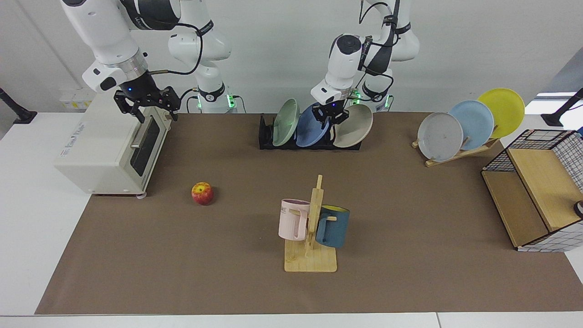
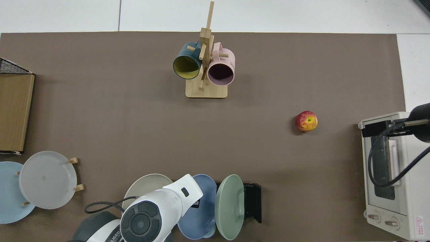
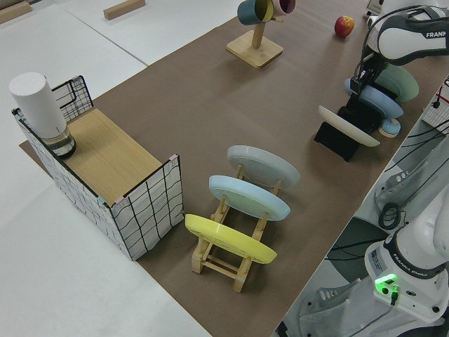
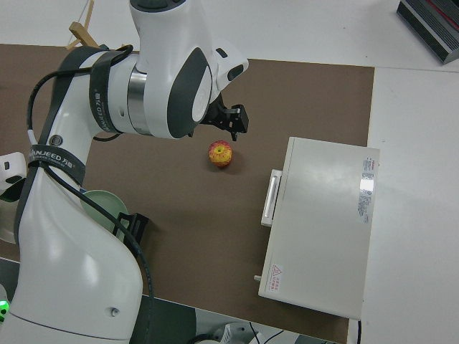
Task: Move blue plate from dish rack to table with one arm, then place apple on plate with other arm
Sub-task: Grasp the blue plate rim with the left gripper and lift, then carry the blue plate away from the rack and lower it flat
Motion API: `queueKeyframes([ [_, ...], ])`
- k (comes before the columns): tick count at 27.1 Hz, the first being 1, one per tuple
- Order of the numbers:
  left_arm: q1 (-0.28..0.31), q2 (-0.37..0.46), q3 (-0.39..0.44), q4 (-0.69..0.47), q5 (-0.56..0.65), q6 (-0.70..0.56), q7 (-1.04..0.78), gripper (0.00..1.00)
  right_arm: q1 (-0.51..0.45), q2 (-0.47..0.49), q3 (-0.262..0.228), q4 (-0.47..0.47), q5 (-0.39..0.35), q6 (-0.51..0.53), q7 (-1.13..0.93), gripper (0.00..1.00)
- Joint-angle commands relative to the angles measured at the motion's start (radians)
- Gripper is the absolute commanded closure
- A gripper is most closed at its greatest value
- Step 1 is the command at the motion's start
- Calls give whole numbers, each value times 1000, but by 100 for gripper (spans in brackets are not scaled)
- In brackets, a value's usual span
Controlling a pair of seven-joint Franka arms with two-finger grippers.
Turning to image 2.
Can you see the dark grey flat object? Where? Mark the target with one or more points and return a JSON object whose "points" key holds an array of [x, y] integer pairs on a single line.
{"points": [[426, 5]]}

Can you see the green plate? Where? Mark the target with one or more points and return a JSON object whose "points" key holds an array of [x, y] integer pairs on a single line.
{"points": [[228, 208]]}

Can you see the pink mug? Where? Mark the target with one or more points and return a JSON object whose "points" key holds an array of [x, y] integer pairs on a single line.
{"points": [[221, 72]]}

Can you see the beige plate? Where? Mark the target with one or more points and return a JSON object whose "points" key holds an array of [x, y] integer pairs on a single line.
{"points": [[147, 185]]}

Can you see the wooden cup stand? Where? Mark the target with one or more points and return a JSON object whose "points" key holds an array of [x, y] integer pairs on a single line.
{"points": [[206, 90]]}

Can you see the small blue round thing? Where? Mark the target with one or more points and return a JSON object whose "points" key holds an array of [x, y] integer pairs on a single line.
{"points": [[211, 232]]}

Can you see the dark blue mug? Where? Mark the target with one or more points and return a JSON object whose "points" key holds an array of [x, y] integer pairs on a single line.
{"points": [[184, 67]]}

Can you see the light blue plate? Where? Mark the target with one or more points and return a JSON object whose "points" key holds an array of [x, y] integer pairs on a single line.
{"points": [[10, 201]]}

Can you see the brown table cloth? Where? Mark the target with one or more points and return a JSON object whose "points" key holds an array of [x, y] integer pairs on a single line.
{"points": [[134, 127]]}

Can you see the red yellow apple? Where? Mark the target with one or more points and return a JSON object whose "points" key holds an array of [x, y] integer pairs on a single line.
{"points": [[306, 121]]}

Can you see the pale toaster oven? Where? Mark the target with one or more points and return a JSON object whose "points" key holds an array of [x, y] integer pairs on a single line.
{"points": [[413, 188]]}

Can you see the black dish rack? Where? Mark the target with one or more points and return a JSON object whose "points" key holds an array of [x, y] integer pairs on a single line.
{"points": [[253, 201]]}

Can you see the wooden plate rack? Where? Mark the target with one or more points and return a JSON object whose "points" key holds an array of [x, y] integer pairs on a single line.
{"points": [[80, 187]]}

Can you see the grey plate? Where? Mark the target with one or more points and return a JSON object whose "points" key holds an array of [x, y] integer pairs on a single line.
{"points": [[47, 179]]}

